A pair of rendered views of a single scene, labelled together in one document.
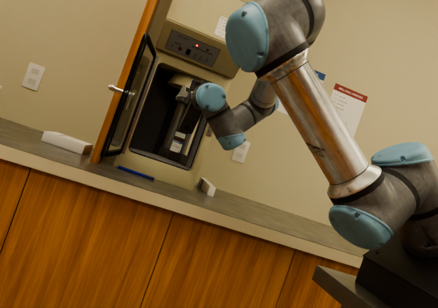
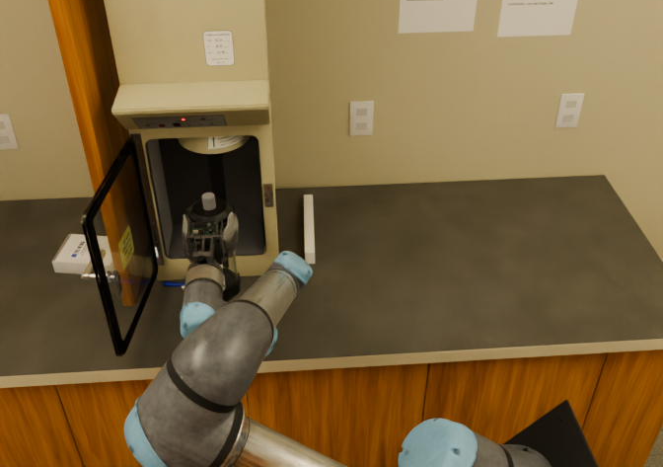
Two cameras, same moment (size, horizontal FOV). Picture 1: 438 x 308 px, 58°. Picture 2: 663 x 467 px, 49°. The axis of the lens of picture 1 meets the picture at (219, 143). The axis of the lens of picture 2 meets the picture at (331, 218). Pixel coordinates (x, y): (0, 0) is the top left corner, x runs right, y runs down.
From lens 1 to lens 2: 1.15 m
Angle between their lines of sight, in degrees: 39
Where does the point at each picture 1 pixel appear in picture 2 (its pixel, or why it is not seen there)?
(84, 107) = not seen: hidden behind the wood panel
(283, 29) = (186, 453)
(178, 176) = (251, 265)
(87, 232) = not seen: hidden behind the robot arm
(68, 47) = (20, 73)
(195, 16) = (162, 51)
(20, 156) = (33, 379)
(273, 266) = (404, 378)
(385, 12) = not seen: outside the picture
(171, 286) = (278, 425)
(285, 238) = (405, 357)
